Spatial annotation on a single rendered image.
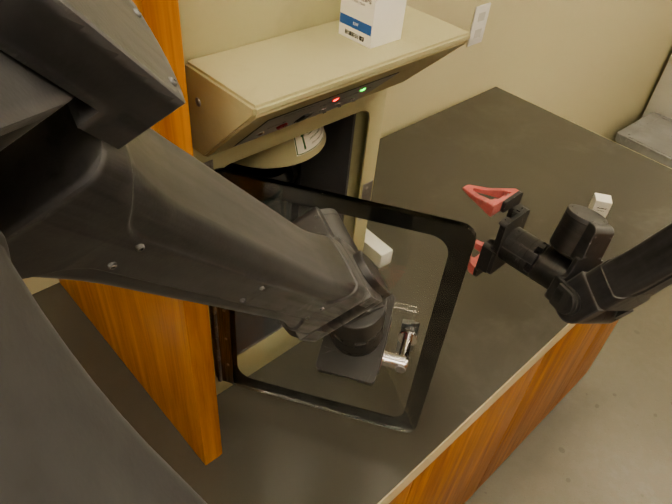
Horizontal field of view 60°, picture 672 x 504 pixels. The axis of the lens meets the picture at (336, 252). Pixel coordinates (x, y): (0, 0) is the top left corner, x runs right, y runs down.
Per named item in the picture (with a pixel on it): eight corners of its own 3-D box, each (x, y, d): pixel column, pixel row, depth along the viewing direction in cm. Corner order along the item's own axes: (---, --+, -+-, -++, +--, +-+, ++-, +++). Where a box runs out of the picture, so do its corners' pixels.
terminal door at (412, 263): (225, 377, 92) (208, 164, 65) (415, 431, 88) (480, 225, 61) (223, 381, 91) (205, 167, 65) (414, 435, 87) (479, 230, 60)
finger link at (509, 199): (481, 167, 92) (532, 195, 87) (470, 203, 97) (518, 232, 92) (454, 182, 88) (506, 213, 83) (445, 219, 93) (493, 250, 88)
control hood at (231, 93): (189, 148, 64) (181, 60, 57) (390, 75, 81) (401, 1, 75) (254, 199, 58) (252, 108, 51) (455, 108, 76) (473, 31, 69)
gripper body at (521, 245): (520, 202, 89) (563, 227, 85) (502, 252, 96) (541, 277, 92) (496, 219, 85) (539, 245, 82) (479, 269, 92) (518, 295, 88)
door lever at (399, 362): (344, 327, 76) (346, 314, 74) (416, 346, 74) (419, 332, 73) (333, 359, 72) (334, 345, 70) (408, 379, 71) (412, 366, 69)
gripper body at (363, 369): (315, 371, 63) (310, 355, 57) (340, 286, 67) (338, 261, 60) (373, 387, 62) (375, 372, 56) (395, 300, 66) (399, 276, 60)
